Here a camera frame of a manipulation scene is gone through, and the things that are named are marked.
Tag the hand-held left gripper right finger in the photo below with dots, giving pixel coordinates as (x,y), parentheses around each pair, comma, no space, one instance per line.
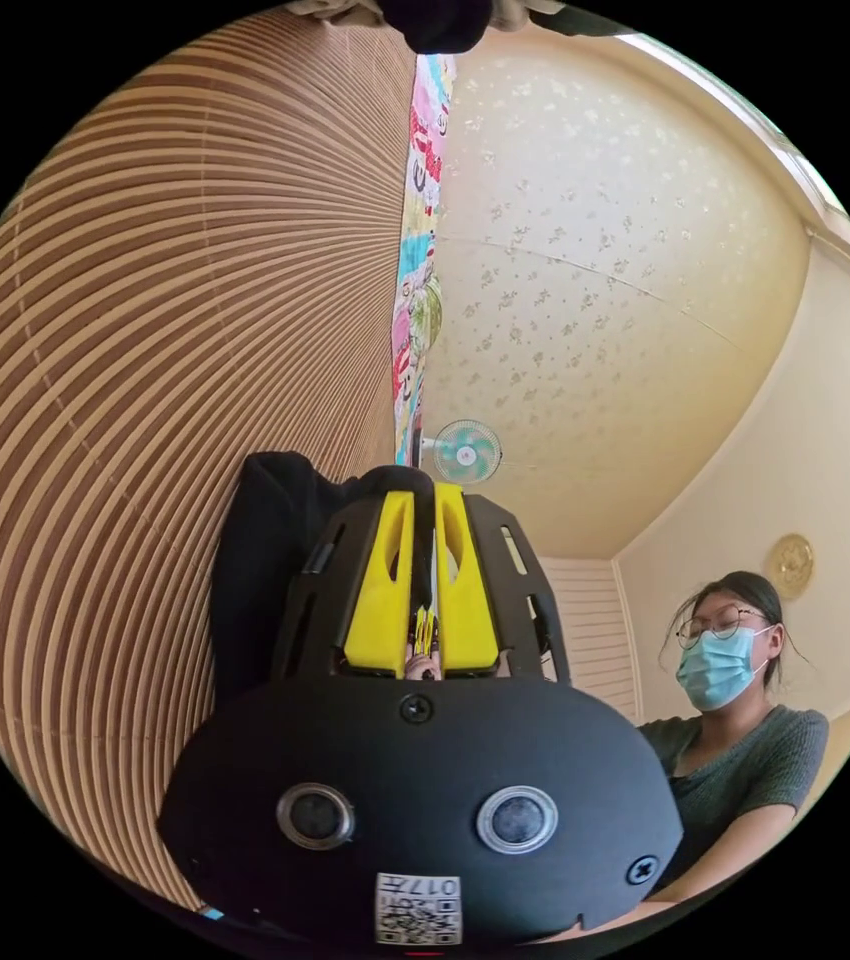
(464,592)

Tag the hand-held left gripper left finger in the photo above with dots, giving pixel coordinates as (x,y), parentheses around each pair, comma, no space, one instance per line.
(378,585)

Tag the black long sleeve shirt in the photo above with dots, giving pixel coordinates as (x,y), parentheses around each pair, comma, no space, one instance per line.
(260,570)

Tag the white slatted cupboard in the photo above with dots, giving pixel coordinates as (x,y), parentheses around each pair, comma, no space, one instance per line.
(590,630)

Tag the white and green fan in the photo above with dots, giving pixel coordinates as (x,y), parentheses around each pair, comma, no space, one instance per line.
(466,452)

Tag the person's body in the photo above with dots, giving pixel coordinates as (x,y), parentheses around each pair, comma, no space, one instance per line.
(740,772)

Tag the round gold wall ornament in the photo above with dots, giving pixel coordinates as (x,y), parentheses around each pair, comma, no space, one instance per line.
(791,564)

